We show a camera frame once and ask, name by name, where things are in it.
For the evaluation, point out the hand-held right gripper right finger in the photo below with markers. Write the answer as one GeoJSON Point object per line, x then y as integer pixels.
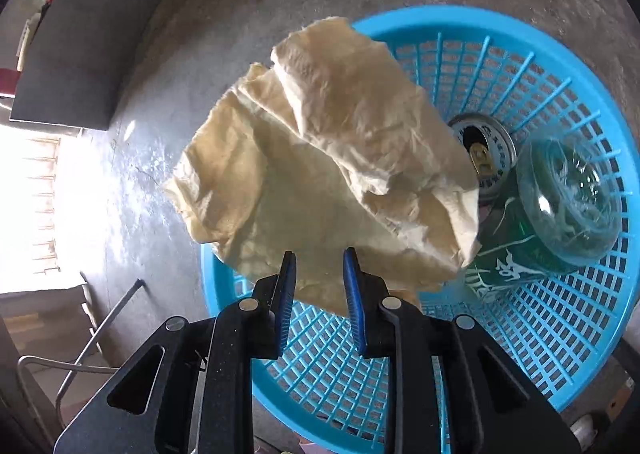
{"type": "Point", "coordinates": [352, 299]}

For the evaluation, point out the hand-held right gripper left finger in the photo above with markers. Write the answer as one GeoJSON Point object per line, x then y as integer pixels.
{"type": "Point", "coordinates": [287, 294]}

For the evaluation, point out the beige paper napkin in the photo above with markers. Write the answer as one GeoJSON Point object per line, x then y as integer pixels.
{"type": "Point", "coordinates": [310, 159]}

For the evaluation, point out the blue plastic basket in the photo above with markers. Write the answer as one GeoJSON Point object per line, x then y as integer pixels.
{"type": "Point", "coordinates": [525, 324]}

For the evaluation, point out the red drink can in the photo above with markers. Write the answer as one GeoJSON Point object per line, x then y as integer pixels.
{"type": "Point", "coordinates": [492, 154]}

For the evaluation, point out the green plastic drink bottle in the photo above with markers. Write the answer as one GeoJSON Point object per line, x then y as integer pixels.
{"type": "Point", "coordinates": [550, 214]}

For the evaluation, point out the window grille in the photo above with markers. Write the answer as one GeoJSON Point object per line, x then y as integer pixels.
{"type": "Point", "coordinates": [42, 214]}

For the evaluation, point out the dark cabinet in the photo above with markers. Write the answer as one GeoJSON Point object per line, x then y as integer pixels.
{"type": "Point", "coordinates": [85, 49]}

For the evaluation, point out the grey metal rod frame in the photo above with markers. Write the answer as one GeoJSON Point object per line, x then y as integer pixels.
{"type": "Point", "coordinates": [107, 321]}

